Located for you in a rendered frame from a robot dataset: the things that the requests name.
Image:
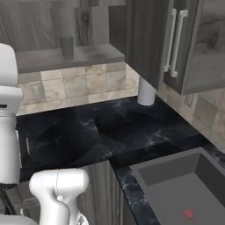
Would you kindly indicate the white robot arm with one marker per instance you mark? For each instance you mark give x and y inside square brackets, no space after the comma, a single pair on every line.
[8,146]

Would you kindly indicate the grey wooden wall shelf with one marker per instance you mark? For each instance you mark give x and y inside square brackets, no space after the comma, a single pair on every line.
[93,55]

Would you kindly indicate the grey wood base cabinet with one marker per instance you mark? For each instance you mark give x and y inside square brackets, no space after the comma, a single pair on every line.
[102,193]

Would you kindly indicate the grey cup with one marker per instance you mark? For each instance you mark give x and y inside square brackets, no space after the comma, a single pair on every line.
[67,47]

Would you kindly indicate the wall power outlet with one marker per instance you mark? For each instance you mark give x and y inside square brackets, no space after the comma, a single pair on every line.
[37,91]
[189,100]

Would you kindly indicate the grey sink basin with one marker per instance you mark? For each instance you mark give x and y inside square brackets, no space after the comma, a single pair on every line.
[181,190]

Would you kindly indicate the glass-front cabinet door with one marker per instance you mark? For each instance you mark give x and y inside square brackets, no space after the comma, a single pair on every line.
[208,44]

